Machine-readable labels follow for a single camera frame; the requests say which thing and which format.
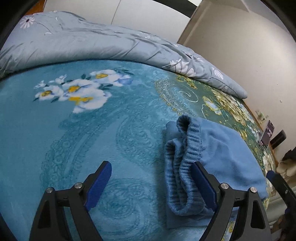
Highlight blue fleece garment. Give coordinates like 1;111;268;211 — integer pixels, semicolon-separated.
164;115;268;228

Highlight teal floral blanket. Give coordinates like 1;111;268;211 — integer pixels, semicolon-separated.
1;60;275;240

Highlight grey floral quilt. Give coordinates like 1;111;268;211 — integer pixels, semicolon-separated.
1;11;247;99

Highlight white and black wardrobe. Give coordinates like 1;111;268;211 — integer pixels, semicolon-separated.
43;0;202;44

